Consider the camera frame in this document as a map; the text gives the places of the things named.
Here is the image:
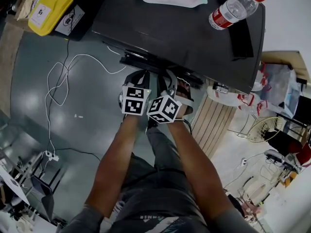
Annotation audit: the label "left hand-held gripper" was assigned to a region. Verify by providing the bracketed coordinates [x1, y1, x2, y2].
[118, 69, 153, 117]

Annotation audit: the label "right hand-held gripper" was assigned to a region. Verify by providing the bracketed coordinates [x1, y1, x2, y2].
[146, 69, 195, 124]

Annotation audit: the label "person's right forearm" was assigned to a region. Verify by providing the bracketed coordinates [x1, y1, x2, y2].
[166, 121, 236, 221]

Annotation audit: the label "person's left forearm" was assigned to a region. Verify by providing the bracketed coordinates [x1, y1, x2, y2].
[84, 114, 147, 218]

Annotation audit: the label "black washing machine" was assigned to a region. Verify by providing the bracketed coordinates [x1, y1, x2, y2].
[91, 0, 266, 96]

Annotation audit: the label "person's right hand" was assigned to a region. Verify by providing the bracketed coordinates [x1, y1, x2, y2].
[175, 79, 193, 101]

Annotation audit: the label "white and red small packet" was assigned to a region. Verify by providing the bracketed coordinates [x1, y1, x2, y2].
[206, 85, 243, 107]

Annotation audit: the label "person's grey trousers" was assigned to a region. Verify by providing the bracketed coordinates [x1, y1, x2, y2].
[121, 127, 195, 204]

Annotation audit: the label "black flat rectangular case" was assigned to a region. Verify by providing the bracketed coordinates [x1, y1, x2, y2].
[228, 18, 255, 58]

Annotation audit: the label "clear water bottle red label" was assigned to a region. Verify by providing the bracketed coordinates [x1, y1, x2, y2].
[208, 0, 266, 31]

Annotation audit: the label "yellow lid black storage box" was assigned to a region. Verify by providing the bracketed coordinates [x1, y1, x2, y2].
[28, 0, 86, 37]

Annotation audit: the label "clear plastic storage box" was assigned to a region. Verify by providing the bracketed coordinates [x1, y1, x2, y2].
[261, 62, 299, 112]

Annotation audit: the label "white power strip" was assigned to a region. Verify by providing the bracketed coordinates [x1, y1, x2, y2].
[45, 150, 60, 163]

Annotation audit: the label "light wooden board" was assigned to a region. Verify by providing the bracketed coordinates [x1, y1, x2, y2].
[259, 50, 306, 80]

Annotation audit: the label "flat brown cardboard sheet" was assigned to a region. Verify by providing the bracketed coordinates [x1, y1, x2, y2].
[0, 20, 25, 112]

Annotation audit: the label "open cardboard box with papers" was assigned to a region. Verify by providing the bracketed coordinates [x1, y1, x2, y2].
[4, 0, 51, 32]

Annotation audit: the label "person's grey printed t-shirt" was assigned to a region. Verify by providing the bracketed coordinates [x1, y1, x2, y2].
[57, 188, 259, 233]

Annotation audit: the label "red and black appliance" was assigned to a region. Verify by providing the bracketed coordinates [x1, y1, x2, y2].
[264, 127, 311, 170]

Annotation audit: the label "black chair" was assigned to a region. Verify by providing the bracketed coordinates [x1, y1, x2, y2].
[19, 151, 64, 226]

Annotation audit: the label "white board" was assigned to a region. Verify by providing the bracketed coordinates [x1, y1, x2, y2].
[0, 164, 30, 206]

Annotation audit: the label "white power cable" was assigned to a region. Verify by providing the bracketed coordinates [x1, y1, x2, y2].
[45, 53, 127, 155]

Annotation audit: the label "black power cable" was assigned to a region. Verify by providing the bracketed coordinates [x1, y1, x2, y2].
[44, 0, 75, 155]

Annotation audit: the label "cream wire fan guard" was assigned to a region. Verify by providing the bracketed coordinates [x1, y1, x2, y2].
[246, 116, 284, 145]

